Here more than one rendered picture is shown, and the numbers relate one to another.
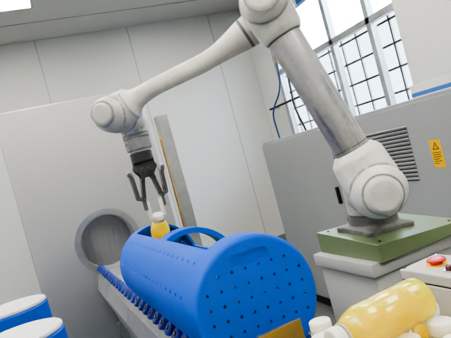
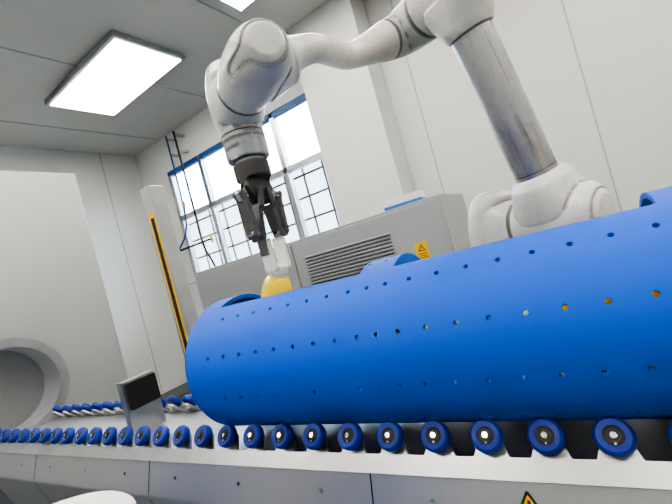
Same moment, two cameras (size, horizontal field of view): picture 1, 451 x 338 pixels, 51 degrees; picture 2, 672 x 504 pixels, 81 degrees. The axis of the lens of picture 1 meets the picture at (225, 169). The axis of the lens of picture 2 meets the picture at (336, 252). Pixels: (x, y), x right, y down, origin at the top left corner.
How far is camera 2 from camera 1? 110 cm
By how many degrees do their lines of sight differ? 37
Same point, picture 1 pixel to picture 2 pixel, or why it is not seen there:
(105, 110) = (276, 35)
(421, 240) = not seen: hidden behind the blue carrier
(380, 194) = (605, 207)
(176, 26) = (59, 157)
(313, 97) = (516, 100)
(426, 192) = not seen: hidden behind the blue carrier
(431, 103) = (418, 209)
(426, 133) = (412, 236)
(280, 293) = not seen: outside the picture
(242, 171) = (135, 319)
